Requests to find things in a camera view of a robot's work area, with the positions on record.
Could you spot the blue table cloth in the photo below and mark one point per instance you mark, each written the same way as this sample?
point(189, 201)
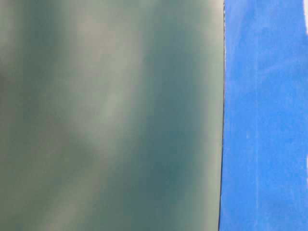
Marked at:
point(264, 179)

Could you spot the light green bath towel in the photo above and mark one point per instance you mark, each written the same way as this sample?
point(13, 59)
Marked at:
point(110, 114)

